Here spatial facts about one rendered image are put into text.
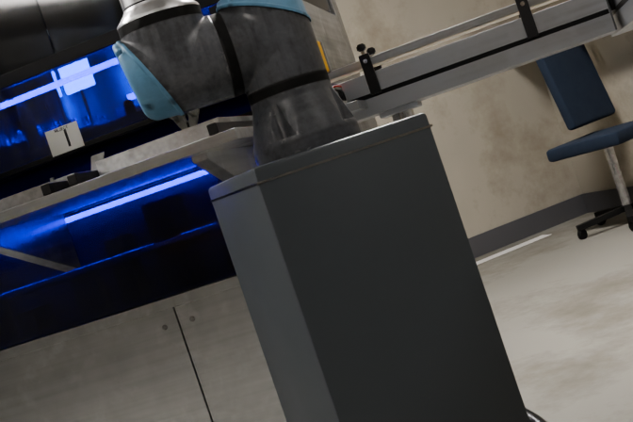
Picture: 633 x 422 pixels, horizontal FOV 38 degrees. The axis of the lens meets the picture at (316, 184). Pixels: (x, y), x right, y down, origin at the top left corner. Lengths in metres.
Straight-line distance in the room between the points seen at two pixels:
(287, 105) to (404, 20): 4.25
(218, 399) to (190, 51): 1.09
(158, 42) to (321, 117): 0.23
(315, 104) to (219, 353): 0.99
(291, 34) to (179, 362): 1.08
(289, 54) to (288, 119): 0.09
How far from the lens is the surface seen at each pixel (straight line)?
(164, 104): 1.21
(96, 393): 2.23
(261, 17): 1.22
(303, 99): 1.20
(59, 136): 2.16
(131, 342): 2.15
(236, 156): 1.81
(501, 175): 5.54
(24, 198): 1.91
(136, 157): 1.73
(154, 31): 1.20
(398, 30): 5.39
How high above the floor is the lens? 0.76
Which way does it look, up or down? 1 degrees down
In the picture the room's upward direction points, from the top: 19 degrees counter-clockwise
